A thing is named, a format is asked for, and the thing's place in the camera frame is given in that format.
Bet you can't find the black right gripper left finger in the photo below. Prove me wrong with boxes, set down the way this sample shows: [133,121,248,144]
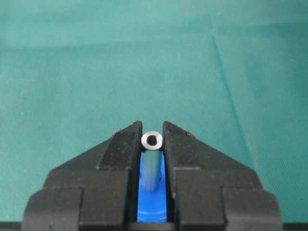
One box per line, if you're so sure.
[21,121,142,231]

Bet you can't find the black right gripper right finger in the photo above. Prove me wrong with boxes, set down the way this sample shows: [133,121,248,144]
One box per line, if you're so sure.
[163,122,283,231]

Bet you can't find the small metal shaft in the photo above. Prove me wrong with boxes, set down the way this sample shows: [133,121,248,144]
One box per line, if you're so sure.
[141,131,163,191]

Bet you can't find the blue plastic gear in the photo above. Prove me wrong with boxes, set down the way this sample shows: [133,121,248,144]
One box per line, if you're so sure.
[137,152,167,223]

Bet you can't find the green cloth mat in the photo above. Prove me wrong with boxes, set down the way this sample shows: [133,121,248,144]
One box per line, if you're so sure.
[0,0,308,222]

